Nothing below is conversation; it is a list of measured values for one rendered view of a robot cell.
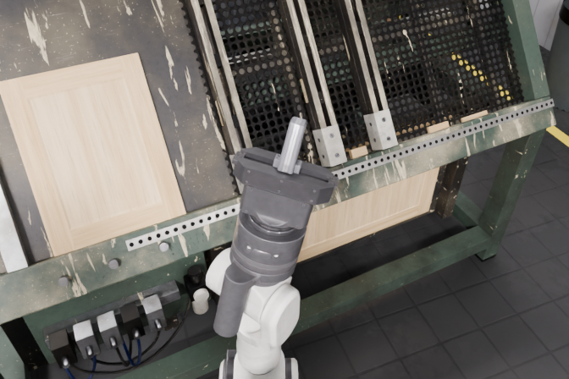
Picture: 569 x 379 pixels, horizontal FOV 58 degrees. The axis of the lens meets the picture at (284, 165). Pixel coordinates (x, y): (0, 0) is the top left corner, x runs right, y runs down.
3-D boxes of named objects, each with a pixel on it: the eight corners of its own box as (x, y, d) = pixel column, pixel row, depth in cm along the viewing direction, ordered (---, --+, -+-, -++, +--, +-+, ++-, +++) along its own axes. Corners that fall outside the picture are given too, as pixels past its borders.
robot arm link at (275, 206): (334, 202, 56) (307, 282, 62) (341, 163, 65) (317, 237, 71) (224, 169, 57) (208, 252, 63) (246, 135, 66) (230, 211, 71)
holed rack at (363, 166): (128, 250, 143) (129, 251, 143) (125, 240, 143) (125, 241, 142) (553, 106, 200) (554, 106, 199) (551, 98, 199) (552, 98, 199)
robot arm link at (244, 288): (312, 247, 68) (293, 309, 74) (250, 209, 72) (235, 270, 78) (262, 288, 59) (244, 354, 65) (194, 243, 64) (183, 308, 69)
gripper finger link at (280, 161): (296, 126, 56) (284, 173, 59) (301, 115, 59) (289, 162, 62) (282, 122, 56) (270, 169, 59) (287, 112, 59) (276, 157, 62)
